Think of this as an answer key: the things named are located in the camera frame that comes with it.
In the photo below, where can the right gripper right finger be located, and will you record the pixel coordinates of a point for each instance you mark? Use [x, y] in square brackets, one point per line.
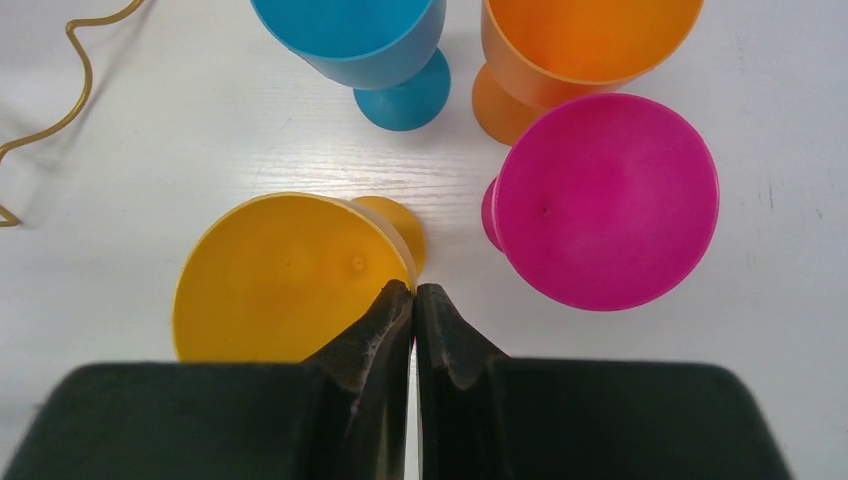
[486, 415]

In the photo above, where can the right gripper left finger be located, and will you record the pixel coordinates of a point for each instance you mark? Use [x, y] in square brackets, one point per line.
[339, 414]

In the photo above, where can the yellow wine glass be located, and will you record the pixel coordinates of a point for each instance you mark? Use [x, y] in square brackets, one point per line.
[281, 275]

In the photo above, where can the magenta plastic wine glass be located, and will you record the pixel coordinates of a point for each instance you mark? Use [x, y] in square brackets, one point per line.
[605, 203]

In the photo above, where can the blue plastic wine glass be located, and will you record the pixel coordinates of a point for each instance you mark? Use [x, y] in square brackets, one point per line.
[386, 51]

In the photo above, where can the orange plastic wine glass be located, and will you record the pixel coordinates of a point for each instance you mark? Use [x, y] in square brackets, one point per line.
[541, 54]

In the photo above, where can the gold wire glass rack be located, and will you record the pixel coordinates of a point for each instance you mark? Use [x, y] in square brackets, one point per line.
[53, 66]

